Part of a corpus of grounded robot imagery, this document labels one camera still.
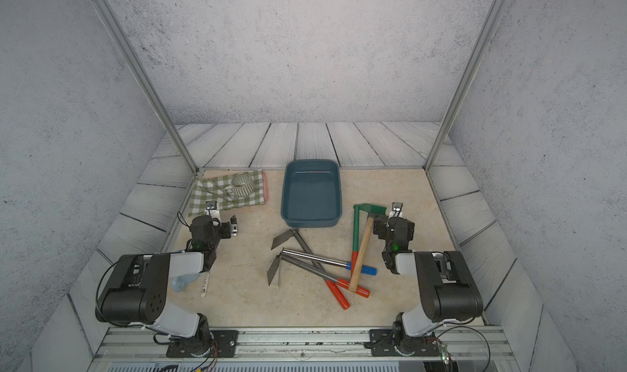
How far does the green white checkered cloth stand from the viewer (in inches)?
42.9

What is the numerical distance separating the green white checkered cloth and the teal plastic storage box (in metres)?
0.13

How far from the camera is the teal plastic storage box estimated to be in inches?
40.4
